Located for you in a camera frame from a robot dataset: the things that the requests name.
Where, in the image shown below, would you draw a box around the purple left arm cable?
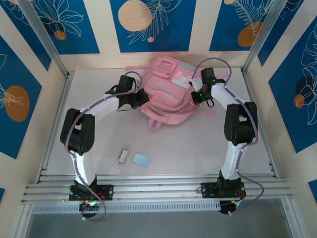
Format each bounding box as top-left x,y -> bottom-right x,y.
65,71 -> 144,222

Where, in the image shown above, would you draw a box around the pink student backpack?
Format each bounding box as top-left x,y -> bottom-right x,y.
125,56 -> 229,131

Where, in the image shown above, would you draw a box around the aluminium left side rail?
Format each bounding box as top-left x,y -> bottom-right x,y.
36,71 -> 75,184

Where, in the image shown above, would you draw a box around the grey slotted cable duct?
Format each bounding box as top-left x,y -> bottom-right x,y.
32,201 -> 221,215

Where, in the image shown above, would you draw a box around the aluminium rail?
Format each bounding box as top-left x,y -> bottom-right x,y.
36,71 -> 75,184
241,71 -> 279,179

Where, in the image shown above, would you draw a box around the light blue eraser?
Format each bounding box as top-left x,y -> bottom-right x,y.
131,153 -> 152,169

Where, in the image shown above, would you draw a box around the aluminium front frame rails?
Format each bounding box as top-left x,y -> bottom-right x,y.
21,175 -> 294,206

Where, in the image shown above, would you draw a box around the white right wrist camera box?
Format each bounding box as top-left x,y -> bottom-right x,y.
188,76 -> 205,92

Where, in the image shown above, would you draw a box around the aluminium left corner post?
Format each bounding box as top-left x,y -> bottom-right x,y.
18,0 -> 69,78

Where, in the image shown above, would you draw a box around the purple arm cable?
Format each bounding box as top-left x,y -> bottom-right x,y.
190,57 -> 264,215
65,71 -> 144,222

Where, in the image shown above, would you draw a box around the aluminium right corner post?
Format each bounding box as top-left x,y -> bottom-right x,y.
242,0 -> 291,74

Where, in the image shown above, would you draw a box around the aluminium right side rail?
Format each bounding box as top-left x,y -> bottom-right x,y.
241,71 -> 279,179

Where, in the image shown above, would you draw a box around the aluminium corner post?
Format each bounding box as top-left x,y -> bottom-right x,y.
18,0 -> 69,78
242,0 -> 291,74

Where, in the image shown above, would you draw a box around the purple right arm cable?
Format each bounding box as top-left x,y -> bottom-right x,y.
190,57 -> 264,215

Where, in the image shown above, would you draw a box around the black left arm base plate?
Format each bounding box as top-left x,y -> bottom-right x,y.
68,184 -> 114,202

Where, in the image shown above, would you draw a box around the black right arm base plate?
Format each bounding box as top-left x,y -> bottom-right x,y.
201,181 -> 247,199

